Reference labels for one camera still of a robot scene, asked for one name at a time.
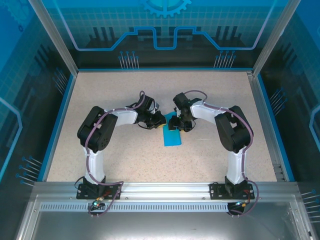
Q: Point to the blue cloth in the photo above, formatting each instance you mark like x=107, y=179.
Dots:
x=172, y=137

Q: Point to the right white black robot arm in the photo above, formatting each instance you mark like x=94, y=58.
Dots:
x=235, y=167

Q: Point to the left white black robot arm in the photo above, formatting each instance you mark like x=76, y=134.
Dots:
x=96, y=162

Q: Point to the grey metal tray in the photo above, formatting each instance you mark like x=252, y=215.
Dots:
x=162, y=225

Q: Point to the long aluminium mounting rail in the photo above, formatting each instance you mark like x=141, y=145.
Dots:
x=162, y=190

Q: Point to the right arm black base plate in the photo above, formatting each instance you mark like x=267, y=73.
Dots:
x=217, y=192

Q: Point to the aluminium side rail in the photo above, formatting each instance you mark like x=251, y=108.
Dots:
x=265, y=125

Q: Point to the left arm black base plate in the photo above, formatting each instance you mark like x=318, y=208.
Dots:
x=85, y=193

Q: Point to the aluminium frame post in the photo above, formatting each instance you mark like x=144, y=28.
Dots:
x=55, y=37
x=273, y=37

